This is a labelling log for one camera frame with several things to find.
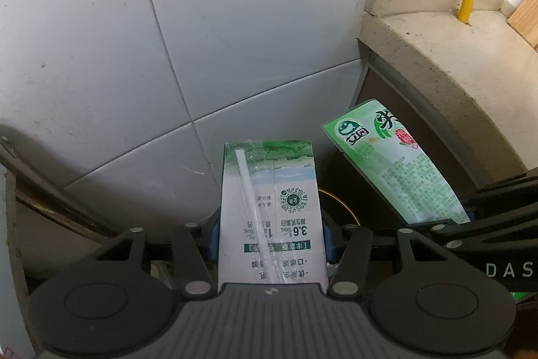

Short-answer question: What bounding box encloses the green snack packet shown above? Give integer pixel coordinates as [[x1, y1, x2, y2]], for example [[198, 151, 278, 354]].
[[322, 98, 531, 303]]

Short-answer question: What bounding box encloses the green white box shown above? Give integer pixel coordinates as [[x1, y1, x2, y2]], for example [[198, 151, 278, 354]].
[[218, 140, 328, 289]]

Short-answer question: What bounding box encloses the black trash bin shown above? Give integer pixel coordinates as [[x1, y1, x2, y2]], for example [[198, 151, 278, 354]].
[[318, 151, 402, 264]]

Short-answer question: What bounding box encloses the wooden knife block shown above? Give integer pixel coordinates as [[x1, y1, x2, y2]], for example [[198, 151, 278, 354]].
[[507, 0, 538, 49]]

